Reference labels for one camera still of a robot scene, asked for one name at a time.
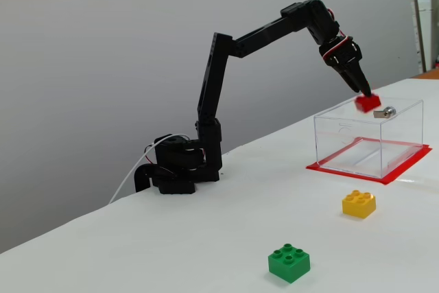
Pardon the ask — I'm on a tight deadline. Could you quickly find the transparent plastic box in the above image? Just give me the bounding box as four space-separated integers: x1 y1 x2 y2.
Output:
313 95 425 180

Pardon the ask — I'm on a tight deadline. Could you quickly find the grey metal shelf post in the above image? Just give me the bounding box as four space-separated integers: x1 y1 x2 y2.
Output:
410 0 428 74

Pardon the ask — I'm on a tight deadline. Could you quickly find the green lego brick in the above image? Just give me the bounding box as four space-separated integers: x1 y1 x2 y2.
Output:
268 243 311 284

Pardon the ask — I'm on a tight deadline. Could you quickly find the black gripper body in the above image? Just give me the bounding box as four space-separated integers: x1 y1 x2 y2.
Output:
318 35 363 69

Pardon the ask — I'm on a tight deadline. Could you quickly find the red lego brick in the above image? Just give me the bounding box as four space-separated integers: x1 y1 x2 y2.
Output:
354 93 382 113

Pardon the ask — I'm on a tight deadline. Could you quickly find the white power cable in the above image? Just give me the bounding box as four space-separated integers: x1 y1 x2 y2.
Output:
109 134 189 204

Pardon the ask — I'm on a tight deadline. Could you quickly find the yellow lego brick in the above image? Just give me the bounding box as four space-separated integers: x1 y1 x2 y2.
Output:
342 189 377 220

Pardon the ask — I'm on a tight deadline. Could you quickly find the red white gripper servo cable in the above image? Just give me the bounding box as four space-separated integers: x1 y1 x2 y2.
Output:
320 34 355 60

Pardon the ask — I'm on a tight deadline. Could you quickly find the black robot base with clamp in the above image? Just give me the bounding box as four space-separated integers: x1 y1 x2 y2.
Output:
134 134 222 195

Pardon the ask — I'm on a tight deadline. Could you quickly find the white cabinet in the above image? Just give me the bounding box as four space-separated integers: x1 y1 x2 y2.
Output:
415 0 433 71

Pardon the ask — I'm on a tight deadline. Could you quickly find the wooden table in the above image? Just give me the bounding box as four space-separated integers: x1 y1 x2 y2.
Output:
411 68 439 80

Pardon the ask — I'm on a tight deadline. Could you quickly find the red tape frame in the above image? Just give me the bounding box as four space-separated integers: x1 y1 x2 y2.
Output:
306 137 433 186

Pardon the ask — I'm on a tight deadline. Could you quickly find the silver metal box lock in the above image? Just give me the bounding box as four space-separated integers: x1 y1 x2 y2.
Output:
372 106 398 120

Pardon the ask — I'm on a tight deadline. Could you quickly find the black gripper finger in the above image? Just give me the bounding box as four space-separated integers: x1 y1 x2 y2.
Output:
331 65 365 95
344 61 373 97

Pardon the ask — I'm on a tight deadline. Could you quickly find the red white elbow servo cable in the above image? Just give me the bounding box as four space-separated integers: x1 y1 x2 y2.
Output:
327 8 341 28

